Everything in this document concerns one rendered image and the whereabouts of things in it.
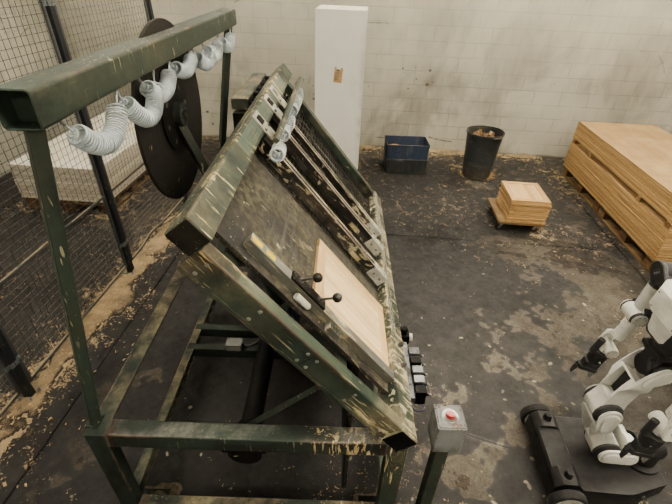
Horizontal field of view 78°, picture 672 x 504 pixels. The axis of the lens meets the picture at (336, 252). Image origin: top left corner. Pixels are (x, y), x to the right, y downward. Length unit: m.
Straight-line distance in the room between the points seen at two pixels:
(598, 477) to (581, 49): 5.78
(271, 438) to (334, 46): 4.42
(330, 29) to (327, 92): 0.69
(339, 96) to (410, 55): 1.70
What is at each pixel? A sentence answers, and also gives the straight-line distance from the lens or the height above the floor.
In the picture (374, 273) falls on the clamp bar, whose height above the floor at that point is 0.98.
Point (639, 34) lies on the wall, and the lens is 7.65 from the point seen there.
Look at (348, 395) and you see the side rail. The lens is 1.67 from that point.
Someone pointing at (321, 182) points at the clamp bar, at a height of 1.40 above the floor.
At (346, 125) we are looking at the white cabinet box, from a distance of 5.58.
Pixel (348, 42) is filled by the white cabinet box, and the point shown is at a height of 1.73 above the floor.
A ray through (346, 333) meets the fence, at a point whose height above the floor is 1.20.
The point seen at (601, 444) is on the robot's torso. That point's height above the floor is 0.34.
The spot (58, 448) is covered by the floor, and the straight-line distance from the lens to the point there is 3.25.
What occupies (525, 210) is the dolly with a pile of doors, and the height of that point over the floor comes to 0.29.
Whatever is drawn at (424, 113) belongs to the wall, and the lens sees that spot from 7.02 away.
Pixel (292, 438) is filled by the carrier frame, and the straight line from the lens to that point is 1.95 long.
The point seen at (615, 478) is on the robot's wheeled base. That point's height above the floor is 0.17.
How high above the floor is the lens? 2.46
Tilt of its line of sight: 35 degrees down
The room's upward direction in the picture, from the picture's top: 2 degrees clockwise
